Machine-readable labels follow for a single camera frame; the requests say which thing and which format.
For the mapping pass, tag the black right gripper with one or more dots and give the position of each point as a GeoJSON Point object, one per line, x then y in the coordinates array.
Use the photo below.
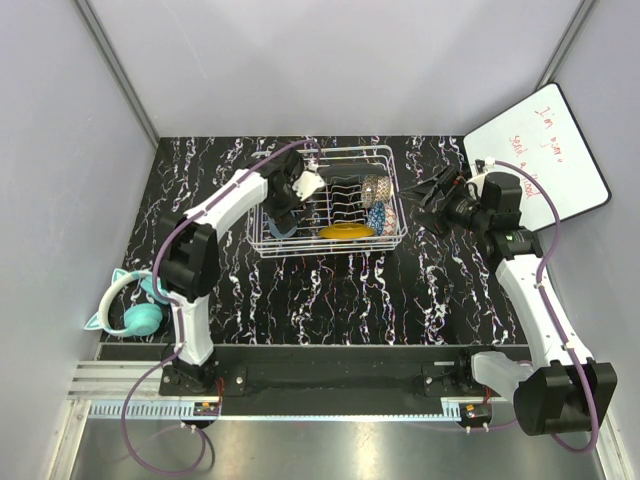
{"type": "Point", "coordinates": [437, 223]}

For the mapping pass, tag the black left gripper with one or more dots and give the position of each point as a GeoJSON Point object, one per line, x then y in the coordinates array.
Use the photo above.
{"type": "Point", "coordinates": [284, 218]}

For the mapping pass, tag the light blue plastic cup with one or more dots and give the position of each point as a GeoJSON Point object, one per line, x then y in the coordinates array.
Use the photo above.
{"type": "Point", "coordinates": [283, 227]}

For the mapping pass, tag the yellow patterned round plate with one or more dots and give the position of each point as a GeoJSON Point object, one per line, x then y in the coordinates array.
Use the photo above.
{"type": "Point", "coordinates": [347, 231]}

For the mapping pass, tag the blue triangle patterned bowl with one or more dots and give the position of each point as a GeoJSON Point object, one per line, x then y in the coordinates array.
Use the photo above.
{"type": "Point", "coordinates": [382, 219]}

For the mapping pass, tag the brown white patterned bowl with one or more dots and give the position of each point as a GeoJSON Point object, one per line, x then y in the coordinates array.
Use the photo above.
{"type": "Point", "coordinates": [376, 189]}

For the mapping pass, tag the black floral square plate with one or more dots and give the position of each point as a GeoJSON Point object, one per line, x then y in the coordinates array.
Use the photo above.
{"type": "Point", "coordinates": [347, 170]}

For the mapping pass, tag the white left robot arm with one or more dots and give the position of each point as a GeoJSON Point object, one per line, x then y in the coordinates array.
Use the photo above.
{"type": "Point", "coordinates": [187, 264]}

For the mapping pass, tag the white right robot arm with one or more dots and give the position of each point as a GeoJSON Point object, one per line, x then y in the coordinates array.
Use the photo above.
{"type": "Point", "coordinates": [540, 310]}

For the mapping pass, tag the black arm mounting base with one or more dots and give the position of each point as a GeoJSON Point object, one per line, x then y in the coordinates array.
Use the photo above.
{"type": "Point", "coordinates": [238, 371]}

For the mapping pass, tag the black marble pattern mat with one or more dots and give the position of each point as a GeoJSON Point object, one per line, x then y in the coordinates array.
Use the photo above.
{"type": "Point", "coordinates": [427, 291]}

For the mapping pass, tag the white dry-erase board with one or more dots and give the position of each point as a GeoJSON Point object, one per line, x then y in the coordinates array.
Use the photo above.
{"type": "Point", "coordinates": [540, 135]}

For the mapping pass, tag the teal white object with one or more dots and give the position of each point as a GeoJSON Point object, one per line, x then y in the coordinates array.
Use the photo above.
{"type": "Point", "coordinates": [140, 319]}

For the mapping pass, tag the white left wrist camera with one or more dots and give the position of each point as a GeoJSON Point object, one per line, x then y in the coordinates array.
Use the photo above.
{"type": "Point", "coordinates": [309, 182]}

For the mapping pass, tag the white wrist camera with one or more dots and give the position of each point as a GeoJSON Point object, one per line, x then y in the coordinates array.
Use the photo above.
{"type": "Point", "coordinates": [309, 182]}
{"type": "Point", "coordinates": [480, 169]}

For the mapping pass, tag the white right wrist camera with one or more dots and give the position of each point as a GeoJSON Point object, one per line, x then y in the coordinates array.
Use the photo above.
{"type": "Point", "coordinates": [480, 169]}

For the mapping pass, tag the white wire dish rack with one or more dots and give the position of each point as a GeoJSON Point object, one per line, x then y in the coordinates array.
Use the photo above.
{"type": "Point", "coordinates": [338, 202]}

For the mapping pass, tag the aluminium frame rail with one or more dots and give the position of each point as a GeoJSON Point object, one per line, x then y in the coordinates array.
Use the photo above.
{"type": "Point", "coordinates": [131, 390]}

